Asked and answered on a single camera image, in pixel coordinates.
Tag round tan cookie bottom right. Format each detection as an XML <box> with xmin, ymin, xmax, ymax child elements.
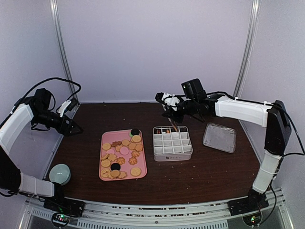
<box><xmin>130</xmin><ymin>167</ymin><xmax>142</xmax><ymax>177</ymax></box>

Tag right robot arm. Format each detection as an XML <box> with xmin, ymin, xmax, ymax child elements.
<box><xmin>155</xmin><ymin>92</ymin><xmax>292</xmax><ymax>211</ymax></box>

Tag pink round cookie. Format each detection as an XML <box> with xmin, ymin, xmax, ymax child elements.
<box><xmin>120</xmin><ymin>146</ymin><xmax>129</xmax><ymax>155</ymax></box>

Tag chocolate swirl cookie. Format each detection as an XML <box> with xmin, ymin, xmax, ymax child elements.
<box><xmin>154</xmin><ymin>129</ymin><xmax>162</xmax><ymax>134</ymax></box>

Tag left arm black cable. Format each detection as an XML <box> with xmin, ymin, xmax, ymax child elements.
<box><xmin>15</xmin><ymin>76</ymin><xmax>81</xmax><ymax>110</ymax></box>

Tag metal serving tongs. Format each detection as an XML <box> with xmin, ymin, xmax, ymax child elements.
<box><xmin>168</xmin><ymin>118</ymin><xmax>179</xmax><ymax>132</ymax></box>

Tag black sandwich cookie top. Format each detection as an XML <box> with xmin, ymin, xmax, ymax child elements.
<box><xmin>131</xmin><ymin>128</ymin><xmax>140</xmax><ymax>135</ymax></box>

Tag black sandwich cookie lower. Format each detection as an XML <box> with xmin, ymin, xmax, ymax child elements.
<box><xmin>111</xmin><ymin>163</ymin><xmax>121</xmax><ymax>171</ymax></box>

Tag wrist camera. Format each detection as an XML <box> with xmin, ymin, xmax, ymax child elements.
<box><xmin>56</xmin><ymin>98</ymin><xmax>78</xmax><ymax>117</ymax></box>
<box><xmin>155</xmin><ymin>92</ymin><xmax>183</xmax><ymax>111</ymax></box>

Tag pink plastic tray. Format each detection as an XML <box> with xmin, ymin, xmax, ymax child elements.
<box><xmin>99</xmin><ymin>129</ymin><xmax>147</xmax><ymax>181</ymax></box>

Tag left frame post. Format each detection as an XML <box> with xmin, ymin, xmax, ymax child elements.
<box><xmin>49</xmin><ymin>0</ymin><xmax>80</xmax><ymax>108</ymax></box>

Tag flower shaped tan cookie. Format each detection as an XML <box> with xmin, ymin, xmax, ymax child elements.
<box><xmin>118</xmin><ymin>171</ymin><xmax>127</xmax><ymax>179</ymax></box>

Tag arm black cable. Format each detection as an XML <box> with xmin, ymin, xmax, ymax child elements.
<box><xmin>15</xmin><ymin>76</ymin><xmax>81</xmax><ymax>110</ymax></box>
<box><xmin>277</xmin><ymin>106</ymin><xmax>305</xmax><ymax>157</ymax></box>

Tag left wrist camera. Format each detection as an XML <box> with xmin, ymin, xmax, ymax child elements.
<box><xmin>56</xmin><ymin>98</ymin><xmax>78</xmax><ymax>117</ymax></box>

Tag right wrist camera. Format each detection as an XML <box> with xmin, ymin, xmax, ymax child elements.
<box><xmin>155</xmin><ymin>92</ymin><xmax>183</xmax><ymax>111</ymax></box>

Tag white divided cookie tin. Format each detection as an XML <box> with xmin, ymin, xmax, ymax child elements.
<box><xmin>152</xmin><ymin>126</ymin><xmax>193</xmax><ymax>162</ymax></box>

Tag frame post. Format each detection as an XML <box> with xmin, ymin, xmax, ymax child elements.
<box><xmin>233</xmin><ymin>0</ymin><xmax>261</xmax><ymax>98</ymax></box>
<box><xmin>49</xmin><ymin>0</ymin><xmax>80</xmax><ymax>108</ymax></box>

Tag right frame post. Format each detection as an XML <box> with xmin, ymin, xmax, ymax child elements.
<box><xmin>233</xmin><ymin>0</ymin><xmax>261</xmax><ymax>98</ymax></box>

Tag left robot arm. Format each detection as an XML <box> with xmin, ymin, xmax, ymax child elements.
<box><xmin>0</xmin><ymin>102</ymin><xmax>83</xmax><ymax>212</ymax></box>

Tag round tan cookie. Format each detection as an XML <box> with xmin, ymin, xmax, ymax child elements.
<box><xmin>130</xmin><ymin>167</ymin><xmax>142</xmax><ymax>177</ymax></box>
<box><xmin>132</xmin><ymin>135</ymin><xmax>142</xmax><ymax>143</ymax></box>

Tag black sandwich cookie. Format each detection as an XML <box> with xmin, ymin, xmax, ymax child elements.
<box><xmin>131</xmin><ymin>128</ymin><xmax>140</xmax><ymax>135</ymax></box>
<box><xmin>111</xmin><ymin>163</ymin><xmax>121</xmax><ymax>171</ymax></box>

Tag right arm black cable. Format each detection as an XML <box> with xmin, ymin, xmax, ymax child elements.
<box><xmin>277</xmin><ymin>106</ymin><xmax>305</xmax><ymax>157</ymax></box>

